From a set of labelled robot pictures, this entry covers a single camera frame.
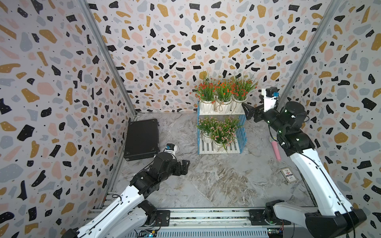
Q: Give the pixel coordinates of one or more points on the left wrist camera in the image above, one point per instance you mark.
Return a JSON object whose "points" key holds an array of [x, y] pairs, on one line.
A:
{"points": [[171, 148]]}

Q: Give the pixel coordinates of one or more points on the pink flower pot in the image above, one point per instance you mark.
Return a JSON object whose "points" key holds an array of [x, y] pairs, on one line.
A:
{"points": [[207, 126], [230, 126], [220, 141]]}

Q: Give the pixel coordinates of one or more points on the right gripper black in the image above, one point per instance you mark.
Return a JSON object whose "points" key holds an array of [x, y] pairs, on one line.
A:
{"points": [[252, 109]]}

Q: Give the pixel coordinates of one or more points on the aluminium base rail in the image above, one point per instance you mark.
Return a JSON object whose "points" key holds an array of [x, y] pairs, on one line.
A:
{"points": [[196, 223]]}

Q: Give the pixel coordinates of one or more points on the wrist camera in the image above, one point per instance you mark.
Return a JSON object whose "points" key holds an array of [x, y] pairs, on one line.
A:
{"points": [[171, 148], [270, 98]]}

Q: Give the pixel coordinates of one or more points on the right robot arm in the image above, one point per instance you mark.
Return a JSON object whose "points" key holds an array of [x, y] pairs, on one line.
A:
{"points": [[333, 215]]}

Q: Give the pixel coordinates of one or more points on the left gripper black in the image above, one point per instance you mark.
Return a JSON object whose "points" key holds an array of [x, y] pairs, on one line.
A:
{"points": [[184, 170]]}

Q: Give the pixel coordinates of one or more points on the red flower pot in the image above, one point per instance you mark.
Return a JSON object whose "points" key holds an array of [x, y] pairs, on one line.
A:
{"points": [[223, 93], [241, 86], [205, 93]]}

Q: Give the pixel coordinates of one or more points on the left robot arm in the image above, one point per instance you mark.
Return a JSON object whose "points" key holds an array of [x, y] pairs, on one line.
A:
{"points": [[131, 210]]}

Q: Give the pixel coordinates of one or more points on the small card box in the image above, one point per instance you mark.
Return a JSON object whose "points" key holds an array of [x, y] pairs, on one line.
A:
{"points": [[289, 176]]}

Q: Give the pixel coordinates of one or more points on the pink flower pot front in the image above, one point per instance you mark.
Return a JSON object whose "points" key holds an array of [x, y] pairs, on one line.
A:
{"points": [[220, 141]]}

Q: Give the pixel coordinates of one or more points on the pink toy microphone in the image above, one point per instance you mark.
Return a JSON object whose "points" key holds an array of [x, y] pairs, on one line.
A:
{"points": [[275, 148]]}

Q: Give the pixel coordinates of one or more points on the blue white wooden rack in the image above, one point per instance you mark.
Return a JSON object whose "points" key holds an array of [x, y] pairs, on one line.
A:
{"points": [[240, 141]]}

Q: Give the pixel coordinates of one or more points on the black case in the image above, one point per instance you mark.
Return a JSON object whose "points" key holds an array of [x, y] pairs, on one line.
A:
{"points": [[142, 140]]}

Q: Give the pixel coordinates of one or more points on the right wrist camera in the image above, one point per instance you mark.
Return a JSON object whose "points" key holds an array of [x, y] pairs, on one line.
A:
{"points": [[270, 98]]}

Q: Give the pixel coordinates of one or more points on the pink flower pot back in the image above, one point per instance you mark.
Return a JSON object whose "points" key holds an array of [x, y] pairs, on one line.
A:
{"points": [[207, 126]]}

